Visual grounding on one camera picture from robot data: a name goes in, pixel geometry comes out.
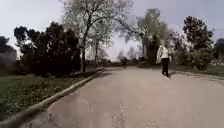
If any grey paved path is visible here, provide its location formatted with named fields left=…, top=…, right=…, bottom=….
left=18, top=65, right=224, bottom=128

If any dark broad tree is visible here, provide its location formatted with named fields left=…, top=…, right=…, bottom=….
left=180, top=15, right=215, bottom=71

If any large pale leafy tree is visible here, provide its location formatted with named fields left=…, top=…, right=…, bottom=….
left=61, top=0, right=135, bottom=73

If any tall leafy tree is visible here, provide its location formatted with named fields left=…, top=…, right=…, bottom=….
left=135, top=7, right=172, bottom=65

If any clump of dark bushes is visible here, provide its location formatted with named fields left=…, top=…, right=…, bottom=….
left=13, top=21, right=83, bottom=78

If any grass strip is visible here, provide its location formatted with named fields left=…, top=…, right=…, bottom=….
left=172, top=63, right=224, bottom=80

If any patchy grass verge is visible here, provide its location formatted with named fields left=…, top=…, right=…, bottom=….
left=0, top=70, right=98, bottom=122

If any stone kerb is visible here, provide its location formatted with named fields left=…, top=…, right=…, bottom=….
left=0, top=68, right=106, bottom=128

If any person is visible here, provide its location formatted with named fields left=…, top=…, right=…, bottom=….
left=156, top=43, right=173, bottom=80

